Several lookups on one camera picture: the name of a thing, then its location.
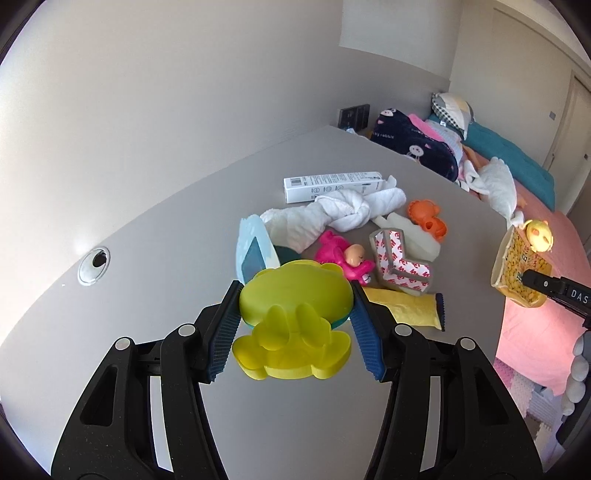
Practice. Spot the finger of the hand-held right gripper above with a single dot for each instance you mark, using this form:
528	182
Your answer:
538	282

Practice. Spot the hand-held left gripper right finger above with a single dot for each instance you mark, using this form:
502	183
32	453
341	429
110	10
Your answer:
367	341

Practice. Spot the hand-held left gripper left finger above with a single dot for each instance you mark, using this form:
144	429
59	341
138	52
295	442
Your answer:
221	332

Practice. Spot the yellow snack bag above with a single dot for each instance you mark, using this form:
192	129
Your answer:
515	272

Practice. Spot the green and yellow frog toy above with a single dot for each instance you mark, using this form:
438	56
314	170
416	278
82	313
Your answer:
291	304

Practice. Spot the yellow chick plush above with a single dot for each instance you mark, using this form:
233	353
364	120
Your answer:
538	234

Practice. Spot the yellow packet with dark end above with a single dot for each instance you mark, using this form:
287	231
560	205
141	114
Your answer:
406	311

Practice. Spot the pink bed sheet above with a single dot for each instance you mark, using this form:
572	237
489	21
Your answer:
535	332

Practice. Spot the white braided bed bumper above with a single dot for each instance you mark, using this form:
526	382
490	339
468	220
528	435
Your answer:
579	374

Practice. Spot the light blue toy mirror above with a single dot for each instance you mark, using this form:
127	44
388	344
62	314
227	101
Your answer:
251	251

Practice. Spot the pink baby doll toy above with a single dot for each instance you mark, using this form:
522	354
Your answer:
344	258

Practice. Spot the foam puzzle floor mats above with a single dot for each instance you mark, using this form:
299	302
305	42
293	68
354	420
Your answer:
531	392

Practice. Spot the white goose plush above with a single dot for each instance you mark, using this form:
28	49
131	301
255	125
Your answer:
496	182

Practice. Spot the orange plastic toy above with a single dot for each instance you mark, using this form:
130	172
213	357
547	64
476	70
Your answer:
429	219

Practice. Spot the teal long pillow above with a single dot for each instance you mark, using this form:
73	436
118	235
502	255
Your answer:
508	157

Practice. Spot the white twisted towel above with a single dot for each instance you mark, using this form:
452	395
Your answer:
344	207

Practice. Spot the white long carton box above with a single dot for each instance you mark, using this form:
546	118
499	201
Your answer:
330	187

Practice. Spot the white door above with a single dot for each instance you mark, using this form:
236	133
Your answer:
570	120

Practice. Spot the patchwork pillow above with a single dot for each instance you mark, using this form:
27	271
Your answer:
455	110

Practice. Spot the navy printed blanket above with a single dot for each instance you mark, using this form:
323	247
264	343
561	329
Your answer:
411	138

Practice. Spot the black socket panel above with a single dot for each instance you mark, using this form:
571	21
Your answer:
354	115

